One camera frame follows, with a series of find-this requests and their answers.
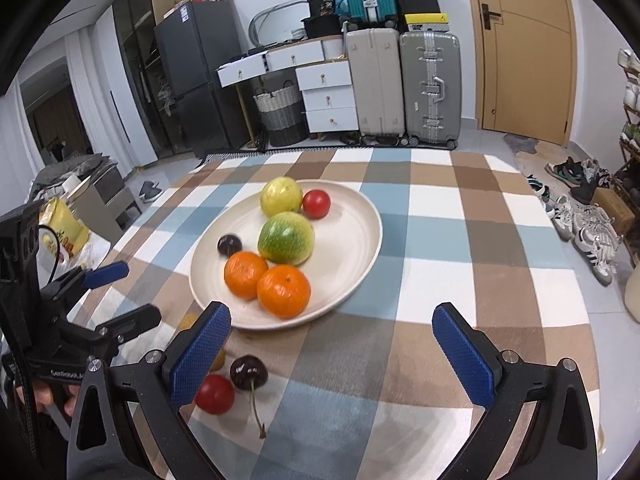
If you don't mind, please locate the red cherry tomato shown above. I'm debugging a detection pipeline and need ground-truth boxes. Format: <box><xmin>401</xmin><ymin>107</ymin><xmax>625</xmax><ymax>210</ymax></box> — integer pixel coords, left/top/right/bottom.
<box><xmin>302</xmin><ymin>190</ymin><xmax>331</xmax><ymax>220</ymax></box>
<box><xmin>194</xmin><ymin>374</ymin><xmax>235</xmax><ymax>416</ymax></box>

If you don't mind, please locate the dark cherry with stem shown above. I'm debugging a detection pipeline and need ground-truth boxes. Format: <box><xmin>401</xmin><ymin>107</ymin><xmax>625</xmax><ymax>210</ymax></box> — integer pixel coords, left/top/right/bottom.
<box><xmin>230</xmin><ymin>354</ymin><xmax>269</xmax><ymax>440</ymax></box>

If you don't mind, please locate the small orange mandarin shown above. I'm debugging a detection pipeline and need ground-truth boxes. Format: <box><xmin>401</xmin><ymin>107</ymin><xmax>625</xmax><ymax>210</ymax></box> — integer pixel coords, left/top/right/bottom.
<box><xmin>224</xmin><ymin>252</ymin><xmax>269</xmax><ymax>301</ymax></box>

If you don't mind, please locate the large orange mandarin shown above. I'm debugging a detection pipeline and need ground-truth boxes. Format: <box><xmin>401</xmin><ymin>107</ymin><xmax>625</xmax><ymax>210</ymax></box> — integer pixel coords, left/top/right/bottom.
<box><xmin>257</xmin><ymin>264</ymin><xmax>311</xmax><ymax>320</ymax></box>

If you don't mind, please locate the small green passion fruit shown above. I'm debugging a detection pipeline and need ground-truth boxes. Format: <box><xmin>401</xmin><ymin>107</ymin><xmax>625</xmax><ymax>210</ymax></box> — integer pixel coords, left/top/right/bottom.
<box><xmin>259</xmin><ymin>177</ymin><xmax>304</xmax><ymax>218</ymax></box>

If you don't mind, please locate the brown longan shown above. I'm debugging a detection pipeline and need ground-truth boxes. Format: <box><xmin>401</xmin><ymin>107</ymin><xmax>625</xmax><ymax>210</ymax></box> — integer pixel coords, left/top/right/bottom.
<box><xmin>178</xmin><ymin>312</ymin><xmax>200</xmax><ymax>332</ymax></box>
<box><xmin>209</xmin><ymin>349</ymin><xmax>226</xmax><ymax>373</ymax></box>

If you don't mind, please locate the person's left hand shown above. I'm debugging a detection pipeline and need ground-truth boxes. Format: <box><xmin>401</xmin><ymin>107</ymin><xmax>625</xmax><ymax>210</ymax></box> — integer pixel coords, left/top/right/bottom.
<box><xmin>32</xmin><ymin>379</ymin><xmax>80</xmax><ymax>417</ymax></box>

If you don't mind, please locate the yellow snack bag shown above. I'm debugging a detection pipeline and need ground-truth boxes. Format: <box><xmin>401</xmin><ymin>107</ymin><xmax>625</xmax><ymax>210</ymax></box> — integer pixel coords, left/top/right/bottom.
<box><xmin>39</xmin><ymin>197</ymin><xmax>90</xmax><ymax>266</ymax></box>

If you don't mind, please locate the cream round plate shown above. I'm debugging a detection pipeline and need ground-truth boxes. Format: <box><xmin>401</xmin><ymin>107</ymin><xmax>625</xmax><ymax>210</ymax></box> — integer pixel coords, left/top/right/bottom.
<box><xmin>189</xmin><ymin>180</ymin><xmax>383</xmax><ymax>330</ymax></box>

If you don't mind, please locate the white adidas sneaker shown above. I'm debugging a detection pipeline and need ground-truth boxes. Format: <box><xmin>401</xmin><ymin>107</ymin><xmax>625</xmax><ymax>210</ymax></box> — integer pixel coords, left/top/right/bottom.
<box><xmin>573</xmin><ymin>219</ymin><xmax>620</xmax><ymax>286</ymax></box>

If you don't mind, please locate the white bin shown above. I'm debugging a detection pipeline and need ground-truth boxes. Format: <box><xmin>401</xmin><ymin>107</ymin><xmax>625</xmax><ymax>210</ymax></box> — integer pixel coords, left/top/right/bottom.
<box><xmin>624</xmin><ymin>264</ymin><xmax>640</xmax><ymax>323</ymax></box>

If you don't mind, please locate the woven laundry basket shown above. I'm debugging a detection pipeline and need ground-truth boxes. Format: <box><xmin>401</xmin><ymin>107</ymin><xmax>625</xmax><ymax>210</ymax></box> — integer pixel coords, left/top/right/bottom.
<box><xmin>254</xmin><ymin>79</ymin><xmax>308</xmax><ymax>148</ymax></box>

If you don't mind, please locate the shoe rack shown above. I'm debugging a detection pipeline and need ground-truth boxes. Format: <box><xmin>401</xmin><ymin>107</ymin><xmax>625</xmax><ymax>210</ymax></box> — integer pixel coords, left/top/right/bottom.
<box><xmin>613</xmin><ymin>49</ymin><xmax>639</xmax><ymax>266</ymax></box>

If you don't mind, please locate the black refrigerator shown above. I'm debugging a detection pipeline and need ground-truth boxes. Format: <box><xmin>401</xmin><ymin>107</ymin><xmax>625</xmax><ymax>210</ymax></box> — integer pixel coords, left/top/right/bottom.
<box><xmin>154</xmin><ymin>1</ymin><xmax>250</xmax><ymax>158</ymax></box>

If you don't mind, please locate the white drawer desk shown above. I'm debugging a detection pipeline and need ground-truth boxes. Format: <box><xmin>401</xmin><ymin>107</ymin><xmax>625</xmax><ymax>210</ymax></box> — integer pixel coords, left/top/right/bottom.
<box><xmin>217</xmin><ymin>35</ymin><xmax>359</xmax><ymax>133</ymax></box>

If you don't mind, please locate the silver suitcase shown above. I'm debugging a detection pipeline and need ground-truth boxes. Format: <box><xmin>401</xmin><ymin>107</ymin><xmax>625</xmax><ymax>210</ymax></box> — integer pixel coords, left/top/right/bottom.
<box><xmin>399</xmin><ymin>30</ymin><xmax>462</xmax><ymax>151</ymax></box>

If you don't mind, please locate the beige suitcase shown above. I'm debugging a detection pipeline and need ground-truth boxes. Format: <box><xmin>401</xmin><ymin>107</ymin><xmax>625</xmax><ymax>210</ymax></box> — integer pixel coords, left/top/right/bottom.
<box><xmin>345</xmin><ymin>28</ymin><xmax>406</xmax><ymax>141</ymax></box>

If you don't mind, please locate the wooden door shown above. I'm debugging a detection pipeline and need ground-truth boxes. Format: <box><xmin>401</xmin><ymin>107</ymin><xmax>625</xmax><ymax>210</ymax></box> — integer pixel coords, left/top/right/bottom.
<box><xmin>471</xmin><ymin>0</ymin><xmax>577</xmax><ymax>145</ymax></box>

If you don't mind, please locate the black storage bin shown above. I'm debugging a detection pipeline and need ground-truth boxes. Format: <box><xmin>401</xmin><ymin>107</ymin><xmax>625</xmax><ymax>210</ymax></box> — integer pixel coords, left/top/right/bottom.
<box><xmin>303</xmin><ymin>14</ymin><xmax>342</xmax><ymax>39</ymax></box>

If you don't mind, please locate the yellow black box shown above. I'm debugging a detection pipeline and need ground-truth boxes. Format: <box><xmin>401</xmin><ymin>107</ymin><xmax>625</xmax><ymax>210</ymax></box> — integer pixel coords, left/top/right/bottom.
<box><xmin>405</xmin><ymin>13</ymin><xmax>450</xmax><ymax>32</ymax></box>

